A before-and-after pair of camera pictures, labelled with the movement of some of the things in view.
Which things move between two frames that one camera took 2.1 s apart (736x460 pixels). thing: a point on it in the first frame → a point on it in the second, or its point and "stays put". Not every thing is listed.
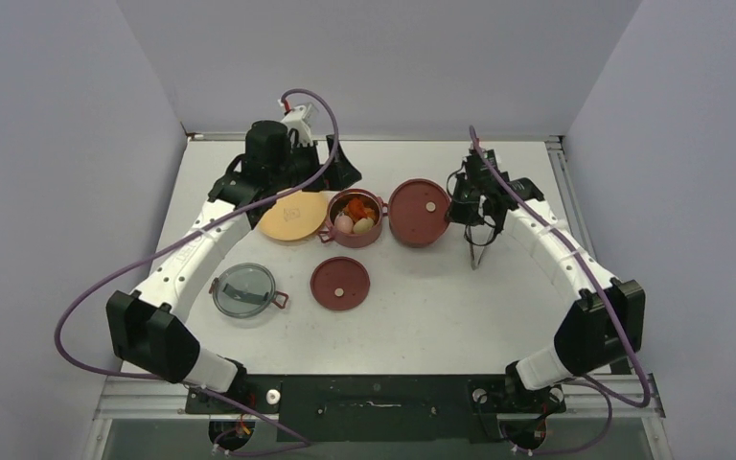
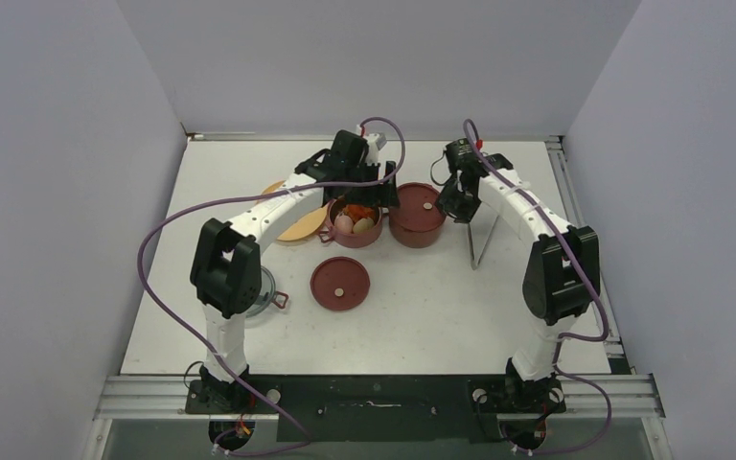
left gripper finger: (341, 172) → (393, 198)
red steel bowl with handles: (352, 240) stays put
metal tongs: (477, 237) stays put
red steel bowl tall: (418, 229) stays put
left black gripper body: (300, 163) → (372, 195)
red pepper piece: (356, 211) stays put
